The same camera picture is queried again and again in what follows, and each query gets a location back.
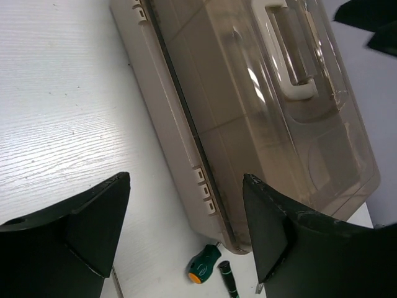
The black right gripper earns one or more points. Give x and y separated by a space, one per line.
377 17

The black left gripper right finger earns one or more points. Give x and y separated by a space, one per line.
300 252

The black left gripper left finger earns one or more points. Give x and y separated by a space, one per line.
66 249

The beige plastic toolbox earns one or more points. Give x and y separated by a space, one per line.
248 87

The slim black green precision screwdriver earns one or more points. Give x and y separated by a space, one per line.
228 278

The stubby green orange-capped screwdriver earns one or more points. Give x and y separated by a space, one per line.
201 266

